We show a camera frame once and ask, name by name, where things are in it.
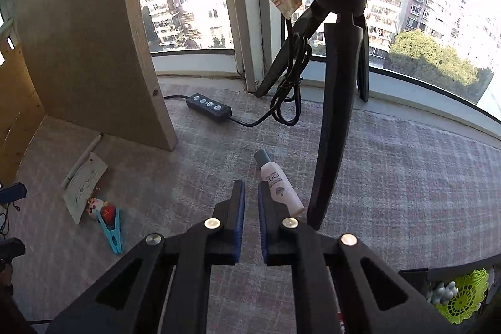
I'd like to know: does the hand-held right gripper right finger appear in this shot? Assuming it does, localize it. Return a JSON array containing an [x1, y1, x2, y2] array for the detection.
[[257, 181, 451, 334]]

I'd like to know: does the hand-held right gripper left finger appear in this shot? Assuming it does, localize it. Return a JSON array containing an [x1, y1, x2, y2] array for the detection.
[[46, 179, 246, 334]]

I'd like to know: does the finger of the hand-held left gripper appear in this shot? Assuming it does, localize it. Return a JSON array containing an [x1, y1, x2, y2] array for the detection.
[[0, 237, 26, 260], [0, 182, 27, 204]]

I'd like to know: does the pink white lotion bottle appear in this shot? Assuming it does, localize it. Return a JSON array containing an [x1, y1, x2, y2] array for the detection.
[[254, 149, 305, 218]]

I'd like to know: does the black container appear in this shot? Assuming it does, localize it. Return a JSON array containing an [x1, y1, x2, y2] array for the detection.
[[399, 259, 501, 319]]

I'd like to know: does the white paper card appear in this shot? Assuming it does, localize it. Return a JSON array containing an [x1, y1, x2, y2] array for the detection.
[[63, 152, 109, 224]]

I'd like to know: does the white pen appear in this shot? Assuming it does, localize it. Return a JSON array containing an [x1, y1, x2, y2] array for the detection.
[[61, 133, 103, 188]]

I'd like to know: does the blue clothespin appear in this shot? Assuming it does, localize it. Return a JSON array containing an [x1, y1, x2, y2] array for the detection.
[[97, 209, 124, 255]]

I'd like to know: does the black tripod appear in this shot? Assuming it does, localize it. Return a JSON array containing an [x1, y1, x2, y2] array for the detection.
[[255, 0, 371, 231]]

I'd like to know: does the light wooden board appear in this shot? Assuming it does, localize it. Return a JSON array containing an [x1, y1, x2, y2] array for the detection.
[[16, 0, 179, 152]]

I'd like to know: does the white green small toy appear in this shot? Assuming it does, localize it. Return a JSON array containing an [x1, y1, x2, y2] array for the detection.
[[426, 281, 458, 306]]

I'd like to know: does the yellow-green plastic shuttlecock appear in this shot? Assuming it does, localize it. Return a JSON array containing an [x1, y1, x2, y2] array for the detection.
[[435, 268, 491, 325]]

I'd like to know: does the small toy figure keychain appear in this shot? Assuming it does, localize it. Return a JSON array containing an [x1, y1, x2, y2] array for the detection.
[[87, 196, 118, 227]]

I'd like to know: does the black cable with inline switch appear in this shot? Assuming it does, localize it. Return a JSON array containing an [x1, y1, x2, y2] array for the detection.
[[162, 32, 314, 127]]

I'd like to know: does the white window frame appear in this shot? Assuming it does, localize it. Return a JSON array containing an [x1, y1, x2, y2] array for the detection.
[[133, 0, 501, 141]]

